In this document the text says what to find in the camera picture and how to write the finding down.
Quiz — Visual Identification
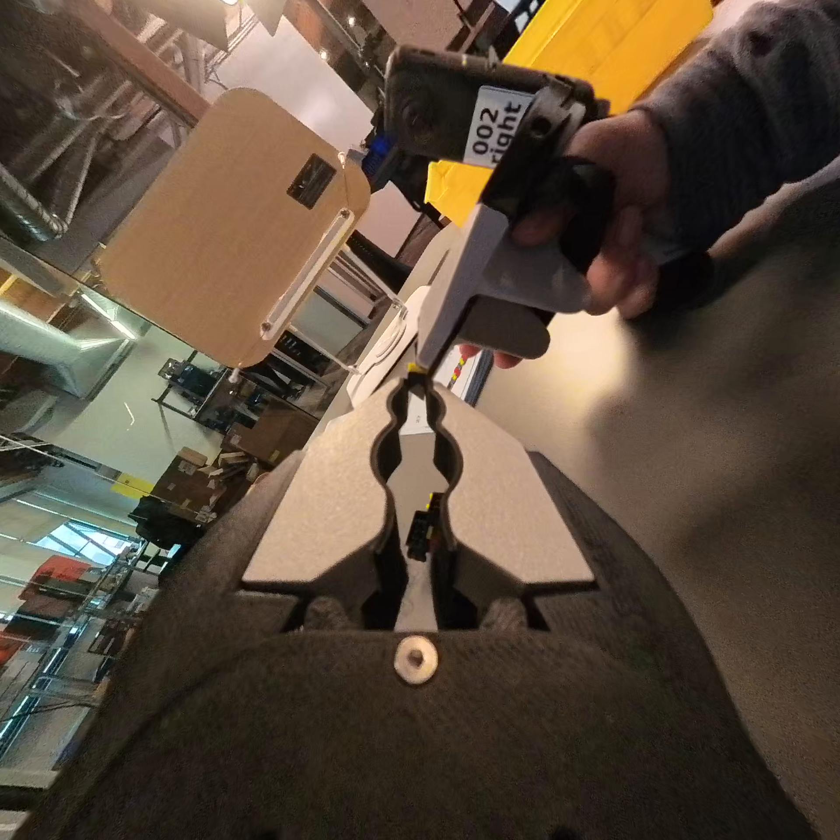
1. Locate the metal storage shelf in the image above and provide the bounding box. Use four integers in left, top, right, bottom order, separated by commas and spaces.
0, 518, 153, 723

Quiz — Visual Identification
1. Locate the person's right hand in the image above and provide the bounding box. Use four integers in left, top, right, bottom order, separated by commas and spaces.
458, 108, 672, 371

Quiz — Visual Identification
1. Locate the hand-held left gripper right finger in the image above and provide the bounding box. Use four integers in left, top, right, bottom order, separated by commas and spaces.
425, 381, 595, 631

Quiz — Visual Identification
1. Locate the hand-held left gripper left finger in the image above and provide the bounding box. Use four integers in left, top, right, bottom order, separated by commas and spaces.
241, 379, 403, 631

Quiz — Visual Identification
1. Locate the red yellow black brick assembly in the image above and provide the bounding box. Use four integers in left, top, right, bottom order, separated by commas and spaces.
407, 492, 442, 563

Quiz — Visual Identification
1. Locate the yellow plastic bin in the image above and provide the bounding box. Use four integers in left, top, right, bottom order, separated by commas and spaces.
423, 0, 715, 227

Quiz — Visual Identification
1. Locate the stack of cardboard boxes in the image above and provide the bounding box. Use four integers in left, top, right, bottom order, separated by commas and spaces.
131, 387, 317, 546

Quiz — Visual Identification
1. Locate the open instruction booklet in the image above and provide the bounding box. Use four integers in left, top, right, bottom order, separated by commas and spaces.
399, 344, 494, 435

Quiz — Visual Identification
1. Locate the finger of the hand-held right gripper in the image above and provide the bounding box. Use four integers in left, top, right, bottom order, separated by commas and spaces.
455, 294, 552, 360
415, 202, 589, 374

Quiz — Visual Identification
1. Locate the wooden book stand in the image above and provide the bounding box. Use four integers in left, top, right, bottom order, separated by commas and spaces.
97, 87, 434, 411

